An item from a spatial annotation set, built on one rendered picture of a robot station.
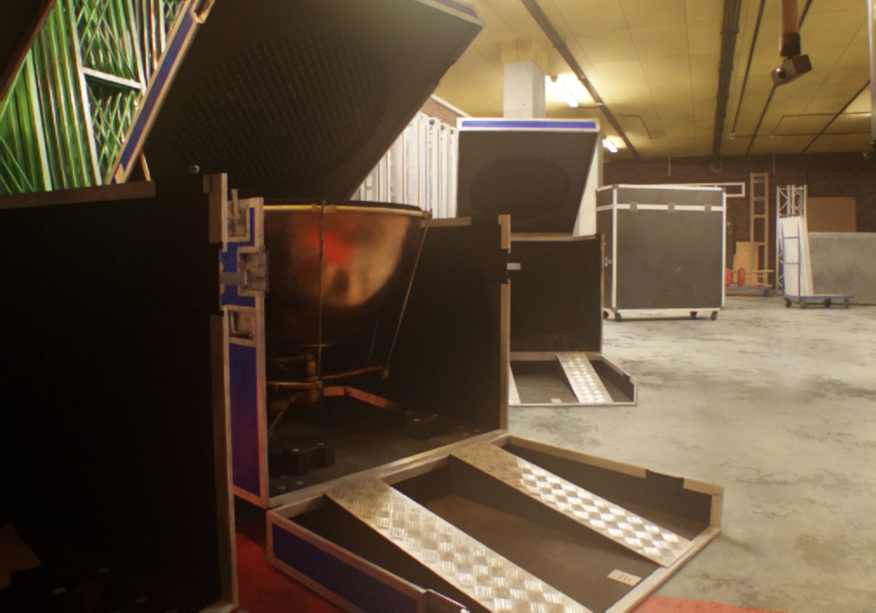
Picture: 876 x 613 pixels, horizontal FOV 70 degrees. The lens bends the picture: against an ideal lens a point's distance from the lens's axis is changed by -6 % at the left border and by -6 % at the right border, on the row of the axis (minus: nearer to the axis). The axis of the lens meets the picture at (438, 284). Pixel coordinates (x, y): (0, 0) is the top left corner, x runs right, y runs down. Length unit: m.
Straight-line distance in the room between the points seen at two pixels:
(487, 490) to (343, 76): 1.54
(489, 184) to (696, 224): 4.21
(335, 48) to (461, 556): 1.70
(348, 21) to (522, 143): 2.51
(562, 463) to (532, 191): 3.03
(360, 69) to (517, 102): 5.24
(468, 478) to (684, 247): 6.70
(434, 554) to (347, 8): 1.66
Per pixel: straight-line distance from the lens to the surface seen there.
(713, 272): 8.79
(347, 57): 2.50
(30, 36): 1.75
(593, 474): 2.32
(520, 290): 5.33
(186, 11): 2.19
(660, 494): 2.22
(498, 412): 2.49
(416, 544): 1.71
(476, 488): 2.17
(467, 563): 1.68
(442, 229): 2.60
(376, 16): 2.37
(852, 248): 12.52
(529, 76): 7.75
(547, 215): 5.26
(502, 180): 4.94
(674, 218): 8.54
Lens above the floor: 0.82
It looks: 3 degrees down
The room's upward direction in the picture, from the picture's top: straight up
